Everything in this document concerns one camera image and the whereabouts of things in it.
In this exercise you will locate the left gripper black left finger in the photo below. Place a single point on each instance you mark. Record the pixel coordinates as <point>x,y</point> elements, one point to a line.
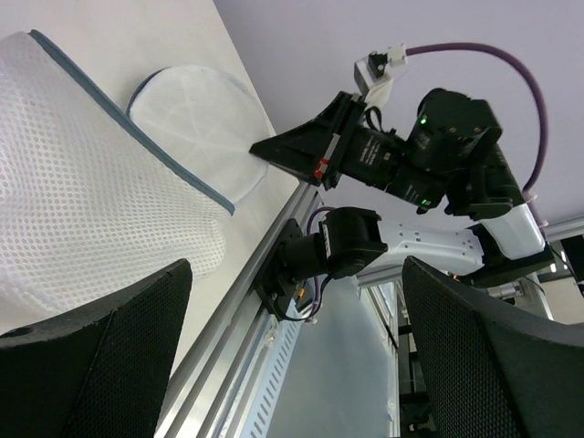
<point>99,370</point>

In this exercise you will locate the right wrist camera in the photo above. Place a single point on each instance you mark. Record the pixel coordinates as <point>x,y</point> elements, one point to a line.
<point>373,79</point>

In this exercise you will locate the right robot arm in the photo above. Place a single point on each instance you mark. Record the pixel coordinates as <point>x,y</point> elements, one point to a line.
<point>451,159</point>

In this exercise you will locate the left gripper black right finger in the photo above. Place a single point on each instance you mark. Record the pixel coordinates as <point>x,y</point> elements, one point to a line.
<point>491,369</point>

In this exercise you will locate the aluminium front rail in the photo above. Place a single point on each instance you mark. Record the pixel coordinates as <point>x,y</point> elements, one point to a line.
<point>206,395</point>

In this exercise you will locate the white mesh laundry bag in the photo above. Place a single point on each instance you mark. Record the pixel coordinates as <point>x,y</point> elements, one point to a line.
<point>94,198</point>

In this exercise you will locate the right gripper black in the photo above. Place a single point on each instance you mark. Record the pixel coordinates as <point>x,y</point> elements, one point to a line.
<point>344,144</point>

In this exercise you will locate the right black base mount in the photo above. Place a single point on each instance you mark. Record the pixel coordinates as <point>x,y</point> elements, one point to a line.
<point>292,259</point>

